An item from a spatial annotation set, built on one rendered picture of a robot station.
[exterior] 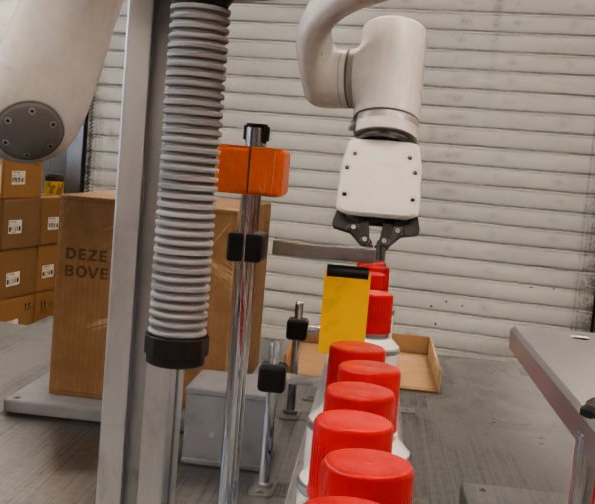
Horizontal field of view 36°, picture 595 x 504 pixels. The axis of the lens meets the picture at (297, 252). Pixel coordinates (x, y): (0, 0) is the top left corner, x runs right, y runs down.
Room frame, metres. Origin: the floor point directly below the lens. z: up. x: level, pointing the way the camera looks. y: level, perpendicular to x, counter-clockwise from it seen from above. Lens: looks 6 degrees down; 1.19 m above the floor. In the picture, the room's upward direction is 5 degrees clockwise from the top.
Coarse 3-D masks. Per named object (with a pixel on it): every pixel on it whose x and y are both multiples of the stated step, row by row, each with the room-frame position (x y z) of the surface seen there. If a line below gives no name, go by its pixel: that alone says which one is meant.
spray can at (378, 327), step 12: (372, 300) 0.74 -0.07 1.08; (384, 300) 0.74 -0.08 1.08; (372, 312) 0.74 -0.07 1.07; (384, 312) 0.74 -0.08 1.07; (372, 324) 0.74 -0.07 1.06; (384, 324) 0.74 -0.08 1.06; (372, 336) 0.74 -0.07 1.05; (384, 336) 0.75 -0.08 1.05; (384, 348) 0.74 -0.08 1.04; (396, 348) 0.75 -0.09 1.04; (396, 360) 0.75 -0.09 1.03
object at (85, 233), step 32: (96, 192) 1.31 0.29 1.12; (64, 224) 1.20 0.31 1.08; (96, 224) 1.19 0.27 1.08; (224, 224) 1.18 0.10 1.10; (64, 256) 1.20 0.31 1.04; (96, 256) 1.19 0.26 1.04; (224, 256) 1.17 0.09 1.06; (64, 288) 1.20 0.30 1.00; (96, 288) 1.19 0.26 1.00; (224, 288) 1.17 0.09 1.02; (256, 288) 1.38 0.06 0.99; (64, 320) 1.20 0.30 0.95; (96, 320) 1.19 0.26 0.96; (224, 320) 1.17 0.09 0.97; (256, 320) 1.41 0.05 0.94; (64, 352) 1.20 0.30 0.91; (96, 352) 1.19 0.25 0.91; (224, 352) 1.17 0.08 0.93; (256, 352) 1.44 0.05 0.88; (64, 384) 1.20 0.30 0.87; (96, 384) 1.19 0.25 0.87
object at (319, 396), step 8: (320, 384) 0.92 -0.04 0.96; (320, 392) 0.89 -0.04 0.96; (320, 400) 0.86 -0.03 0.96; (312, 408) 0.83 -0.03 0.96; (304, 440) 0.73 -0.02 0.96; (304, 448) 0.71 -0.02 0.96; (296, 464) 0.67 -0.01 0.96; (296, 472) 0.65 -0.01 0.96; (296, 480) 0.63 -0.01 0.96; (296, 488) 0.62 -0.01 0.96; (288, 496) 0.60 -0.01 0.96
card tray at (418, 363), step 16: (400, 336) 1.77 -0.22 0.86; (416, 336) 1.77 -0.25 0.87; (288, 352) 1.53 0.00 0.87; (304, 352) 1.69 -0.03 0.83; (400, 352) 1.76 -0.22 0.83; (416, 352) 1.77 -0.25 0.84; (432, 352) 1.65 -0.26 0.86; (288, 368) 1.54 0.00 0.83; (304, 368) 1.55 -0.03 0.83; (320, 368) 1.56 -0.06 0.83; (400, 368) 1.62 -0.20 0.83; (416, 368) 1.63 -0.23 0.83; (432, 368) 1.61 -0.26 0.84; (400, 384) 1.49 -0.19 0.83; (416, 384) 1.50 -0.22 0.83; (432, 384) 1.51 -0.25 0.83
